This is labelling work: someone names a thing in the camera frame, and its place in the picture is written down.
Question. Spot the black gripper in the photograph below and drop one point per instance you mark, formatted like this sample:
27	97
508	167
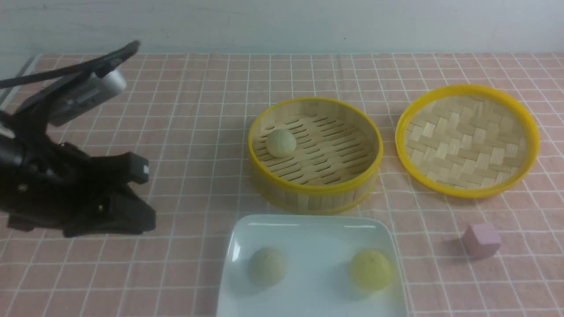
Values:
58	186

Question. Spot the beige steamed bun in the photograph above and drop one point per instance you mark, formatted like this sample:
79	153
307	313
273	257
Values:
267	267

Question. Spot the pale steamed bun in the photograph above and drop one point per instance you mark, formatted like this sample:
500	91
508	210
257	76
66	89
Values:
281	143

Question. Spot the yellow steamed bun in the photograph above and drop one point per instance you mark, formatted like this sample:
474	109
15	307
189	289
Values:
370	270

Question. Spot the white square plate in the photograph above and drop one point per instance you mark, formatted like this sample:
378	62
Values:
317	250

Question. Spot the pink checkered tablecloth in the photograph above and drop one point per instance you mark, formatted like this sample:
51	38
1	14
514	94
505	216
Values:
189	114

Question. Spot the bamboo steamer basket yellow rim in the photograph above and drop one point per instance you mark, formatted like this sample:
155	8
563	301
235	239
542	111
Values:
334	166

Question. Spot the woven bamboo steamer lid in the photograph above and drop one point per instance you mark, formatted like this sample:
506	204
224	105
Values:
468	141

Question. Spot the pink cube block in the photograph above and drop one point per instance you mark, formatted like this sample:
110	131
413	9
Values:
481	240

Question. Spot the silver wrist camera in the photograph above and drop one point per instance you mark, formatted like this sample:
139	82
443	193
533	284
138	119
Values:
71	96

